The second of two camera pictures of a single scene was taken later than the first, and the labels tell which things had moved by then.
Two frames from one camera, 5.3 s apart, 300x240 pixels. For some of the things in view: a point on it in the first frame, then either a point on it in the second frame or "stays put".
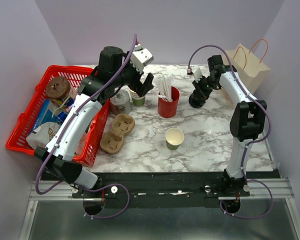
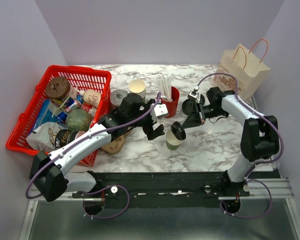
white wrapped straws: [164, 83] stays put
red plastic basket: [26, 123] stays put
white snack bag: [41, 137] stays put
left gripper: [141, 88] → [152, 134]
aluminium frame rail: [271, 188] stays put
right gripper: [198, 86] → [193, 120]
